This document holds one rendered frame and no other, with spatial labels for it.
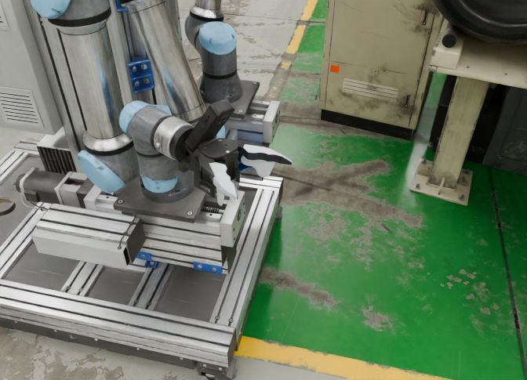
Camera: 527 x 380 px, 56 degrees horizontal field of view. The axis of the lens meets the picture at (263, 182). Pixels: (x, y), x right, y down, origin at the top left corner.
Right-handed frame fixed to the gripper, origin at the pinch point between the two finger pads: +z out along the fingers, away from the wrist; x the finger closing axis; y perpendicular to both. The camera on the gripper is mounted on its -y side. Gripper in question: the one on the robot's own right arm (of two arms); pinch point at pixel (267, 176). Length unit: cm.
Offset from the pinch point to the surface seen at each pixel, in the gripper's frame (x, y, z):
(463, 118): -153, 45, -7
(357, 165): -149, 87, -48
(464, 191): -163, 84, 3
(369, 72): -172, 46, -63
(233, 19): -250, 73, -225
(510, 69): -122, 9, 9
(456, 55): -109, 6, -6
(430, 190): -153, 85, -10
